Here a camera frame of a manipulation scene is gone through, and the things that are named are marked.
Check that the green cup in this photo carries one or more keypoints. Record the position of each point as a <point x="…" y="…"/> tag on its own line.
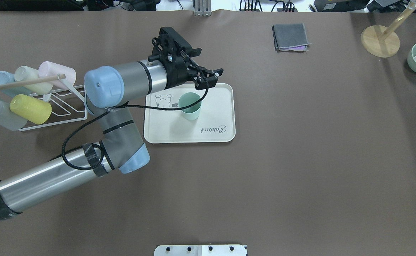
<point x="192" y="112"/>

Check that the grey folded cloth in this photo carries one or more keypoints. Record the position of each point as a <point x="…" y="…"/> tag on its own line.
<point x="290" y="37"/>

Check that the cream rabbit tray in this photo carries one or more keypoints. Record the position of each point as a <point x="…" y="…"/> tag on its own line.
<point x="215" y="123"/>

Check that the wooden rack handle rod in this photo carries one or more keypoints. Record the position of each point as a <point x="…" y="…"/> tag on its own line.
<point x="34" y="81"/>

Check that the grey cup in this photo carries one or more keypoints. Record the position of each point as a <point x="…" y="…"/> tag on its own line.
<point x="9" y="119"/>

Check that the wooden cup tree stand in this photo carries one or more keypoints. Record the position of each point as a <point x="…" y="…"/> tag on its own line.
<point x="382" y="41"/>

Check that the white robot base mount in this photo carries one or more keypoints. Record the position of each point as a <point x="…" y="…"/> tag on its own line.
<point x="202" y="250"/>

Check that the cream cup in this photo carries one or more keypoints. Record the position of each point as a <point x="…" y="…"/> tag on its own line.
<point x="25" y="73"/>

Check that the white wire cup rack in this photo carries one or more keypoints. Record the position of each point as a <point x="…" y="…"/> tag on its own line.
<point x="67" y="107"/>

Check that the yellow cup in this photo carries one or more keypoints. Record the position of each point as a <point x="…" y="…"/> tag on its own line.
<point x="32" y="109"/>

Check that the pink cup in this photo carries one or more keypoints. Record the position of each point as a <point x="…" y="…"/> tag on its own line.
<point x="48" y="68"/>

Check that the aluminium frame post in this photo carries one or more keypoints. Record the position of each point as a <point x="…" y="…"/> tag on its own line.
<point x="202" y="8"/>

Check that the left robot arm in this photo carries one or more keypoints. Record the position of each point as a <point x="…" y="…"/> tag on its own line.
<point x="111" y="140"/>

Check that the blue cup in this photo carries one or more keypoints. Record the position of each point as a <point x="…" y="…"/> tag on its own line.
<point x="6" y="78"/>

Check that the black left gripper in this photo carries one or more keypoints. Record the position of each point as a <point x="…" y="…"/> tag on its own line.
<point x="175" y="75"/>

